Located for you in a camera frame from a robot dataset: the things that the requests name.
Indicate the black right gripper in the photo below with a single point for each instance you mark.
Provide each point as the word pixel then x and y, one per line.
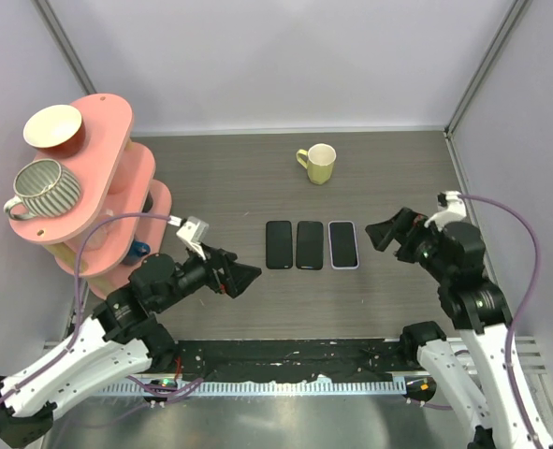
pixel 383 233

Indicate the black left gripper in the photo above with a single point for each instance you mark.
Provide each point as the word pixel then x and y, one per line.
pixel 236 276

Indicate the lilac phone case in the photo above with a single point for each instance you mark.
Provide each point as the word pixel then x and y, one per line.
pixel 330 245

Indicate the blue-edged smartphone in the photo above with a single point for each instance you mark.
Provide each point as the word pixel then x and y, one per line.
pixel 279 245

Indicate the black phone case two holes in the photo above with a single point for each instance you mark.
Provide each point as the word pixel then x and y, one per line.
pixel 310 245

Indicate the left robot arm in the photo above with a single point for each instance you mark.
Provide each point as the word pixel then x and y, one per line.
pixel 120 338

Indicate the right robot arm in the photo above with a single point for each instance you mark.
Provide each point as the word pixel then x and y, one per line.
pixel 495 409

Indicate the blue cup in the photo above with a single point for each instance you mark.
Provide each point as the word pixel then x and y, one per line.
pixel 138 250

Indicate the yellow faceted mug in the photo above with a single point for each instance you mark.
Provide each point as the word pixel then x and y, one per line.
pixel 318 161

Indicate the pink tiered shelf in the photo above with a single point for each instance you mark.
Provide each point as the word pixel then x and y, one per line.
pixel 115 173

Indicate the clear glass cup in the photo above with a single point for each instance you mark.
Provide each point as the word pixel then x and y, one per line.
pixel 99 230

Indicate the striped grey mug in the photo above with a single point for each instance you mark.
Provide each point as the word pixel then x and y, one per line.
pixel 44 188

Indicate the red bowl white inside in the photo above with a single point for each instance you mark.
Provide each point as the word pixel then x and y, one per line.
pixel 57 131

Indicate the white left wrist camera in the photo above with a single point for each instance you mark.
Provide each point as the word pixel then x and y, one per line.
pixel 191 231

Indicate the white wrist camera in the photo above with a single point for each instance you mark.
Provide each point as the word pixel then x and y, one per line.
pixel 191 231
pixel 451 209

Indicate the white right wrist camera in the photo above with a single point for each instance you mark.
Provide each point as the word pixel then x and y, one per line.
pixel 451 209

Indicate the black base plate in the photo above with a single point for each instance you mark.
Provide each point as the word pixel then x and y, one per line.
pixel 287 361

